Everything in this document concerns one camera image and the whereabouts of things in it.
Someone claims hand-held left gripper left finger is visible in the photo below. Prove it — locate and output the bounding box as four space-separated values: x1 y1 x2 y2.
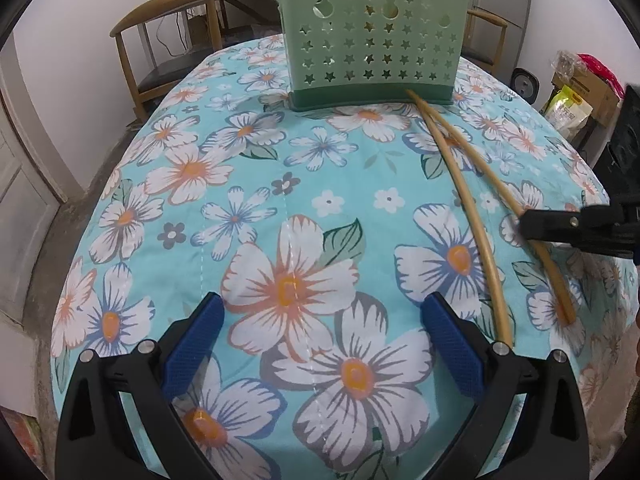
56 291 226 480

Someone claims white panelled door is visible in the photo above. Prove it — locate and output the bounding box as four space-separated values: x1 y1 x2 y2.
0 105 65 322

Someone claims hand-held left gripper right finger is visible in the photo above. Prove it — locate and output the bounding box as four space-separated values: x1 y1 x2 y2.
421 291 593 480

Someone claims cardboard box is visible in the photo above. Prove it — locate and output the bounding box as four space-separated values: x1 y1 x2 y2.
552 66 621 127

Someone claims red plastic bag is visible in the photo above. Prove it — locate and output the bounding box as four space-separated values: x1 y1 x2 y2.
575 52 627 92

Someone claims black rice cooker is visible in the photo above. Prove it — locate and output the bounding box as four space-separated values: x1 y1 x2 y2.
509 67 540 104

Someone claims green perforated utensil holder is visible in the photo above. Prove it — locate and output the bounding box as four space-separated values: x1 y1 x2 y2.
274 0 471 111

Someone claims clear plastic bag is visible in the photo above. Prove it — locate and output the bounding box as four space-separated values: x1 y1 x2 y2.
549 49 587 81

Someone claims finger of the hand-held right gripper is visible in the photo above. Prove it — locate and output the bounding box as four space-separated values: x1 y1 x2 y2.
519 204 626 257

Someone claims wooden chair dark seat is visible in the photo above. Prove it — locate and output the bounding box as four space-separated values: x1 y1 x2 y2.
109 0 229 122
462 9 509 77

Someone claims single bamboo chopstick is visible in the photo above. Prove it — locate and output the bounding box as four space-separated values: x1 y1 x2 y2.
417 100 577 325
405 89 515 349

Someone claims yellow white rice bag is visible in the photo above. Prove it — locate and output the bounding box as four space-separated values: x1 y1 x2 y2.
542 84 594 139

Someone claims black cable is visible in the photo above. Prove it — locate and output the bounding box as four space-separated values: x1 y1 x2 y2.
154 6 197 59

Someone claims silver refrigerator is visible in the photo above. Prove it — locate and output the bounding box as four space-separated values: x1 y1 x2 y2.
469 0 534 70

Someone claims blue floral quilt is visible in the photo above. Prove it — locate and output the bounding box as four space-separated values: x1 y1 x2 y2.
50 30 640 480

